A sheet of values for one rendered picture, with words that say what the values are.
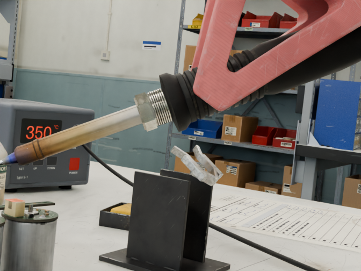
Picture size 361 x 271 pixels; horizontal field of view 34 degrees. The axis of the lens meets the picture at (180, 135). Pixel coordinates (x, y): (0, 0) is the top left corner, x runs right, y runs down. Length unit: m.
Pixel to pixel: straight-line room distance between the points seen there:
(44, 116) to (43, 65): 5.65
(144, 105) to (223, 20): 0.05
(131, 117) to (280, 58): 0.06
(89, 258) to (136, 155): 5.16
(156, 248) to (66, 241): 0.09
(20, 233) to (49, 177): 0.41
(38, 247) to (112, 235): 0.24
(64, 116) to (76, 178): 0.07
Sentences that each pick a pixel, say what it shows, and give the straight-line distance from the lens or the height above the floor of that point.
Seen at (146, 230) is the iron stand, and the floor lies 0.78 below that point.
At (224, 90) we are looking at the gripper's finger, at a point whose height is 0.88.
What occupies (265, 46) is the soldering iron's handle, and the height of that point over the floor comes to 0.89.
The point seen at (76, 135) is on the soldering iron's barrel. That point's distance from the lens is 0.24.
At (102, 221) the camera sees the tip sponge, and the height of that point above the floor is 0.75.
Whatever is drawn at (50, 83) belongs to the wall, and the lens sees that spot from 6.23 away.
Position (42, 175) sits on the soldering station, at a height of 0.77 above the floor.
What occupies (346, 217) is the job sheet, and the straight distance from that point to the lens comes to 0.74.
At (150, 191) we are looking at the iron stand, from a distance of 0.42.
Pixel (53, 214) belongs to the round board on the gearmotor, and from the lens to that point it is 0.28.
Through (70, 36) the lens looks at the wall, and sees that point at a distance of 6.13.
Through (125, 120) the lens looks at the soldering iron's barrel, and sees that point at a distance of 0.24.
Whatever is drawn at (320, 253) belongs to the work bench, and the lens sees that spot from 0.54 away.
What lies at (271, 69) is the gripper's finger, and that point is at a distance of 0.23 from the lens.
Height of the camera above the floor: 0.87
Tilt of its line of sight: 4 degrees down
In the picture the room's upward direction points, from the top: 6 degrees clockwise
